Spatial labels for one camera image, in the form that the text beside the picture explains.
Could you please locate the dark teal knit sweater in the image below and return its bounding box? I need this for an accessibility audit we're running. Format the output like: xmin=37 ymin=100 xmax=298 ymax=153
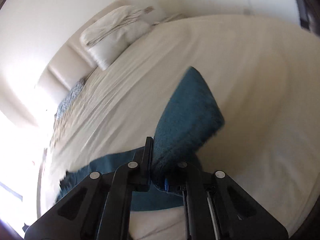
xmin=55 ymin=65 xmax=225 ymax=212

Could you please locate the zebra print pillow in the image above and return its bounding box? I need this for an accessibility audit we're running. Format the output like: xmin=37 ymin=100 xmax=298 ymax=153
xmin=55 ymin=78 xmax=86 ymax=120

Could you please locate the cream padded headboard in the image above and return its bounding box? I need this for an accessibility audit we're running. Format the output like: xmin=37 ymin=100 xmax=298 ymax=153
xmin=39 ymin=0 xmax=129 ymax=94

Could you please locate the beige bed sheet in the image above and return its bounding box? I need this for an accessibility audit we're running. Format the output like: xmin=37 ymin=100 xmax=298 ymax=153
xmin=40 ymin=15 xmax=319 ymax=239

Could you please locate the white folded duvet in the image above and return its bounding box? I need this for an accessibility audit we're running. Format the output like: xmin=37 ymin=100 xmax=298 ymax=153
xmin=80 ymin=4 xmax=154 ymax=71

